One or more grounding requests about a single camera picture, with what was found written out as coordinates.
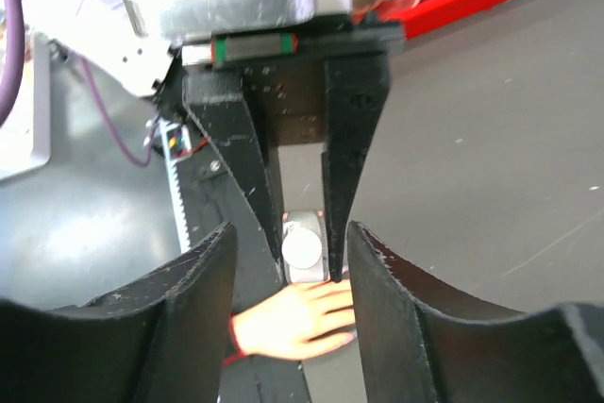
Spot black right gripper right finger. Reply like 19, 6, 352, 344
347, 222, 603, 402

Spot white nail polish bottle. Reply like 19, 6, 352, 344
281, 210, 329, 283

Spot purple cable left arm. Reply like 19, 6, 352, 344
0, 0, 159, 169

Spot white nail polish cap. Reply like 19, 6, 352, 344
282, 227, 323, 270

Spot aluminium rail with slots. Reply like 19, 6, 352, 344
159, 119, 192, 254

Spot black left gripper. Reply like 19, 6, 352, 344
152, 20, 405, 282

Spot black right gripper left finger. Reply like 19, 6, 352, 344
1, 224, 237, 402

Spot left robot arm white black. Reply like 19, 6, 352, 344
2, 0, 404, 282

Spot mannequin hand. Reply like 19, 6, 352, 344
235, 279, 356, 361

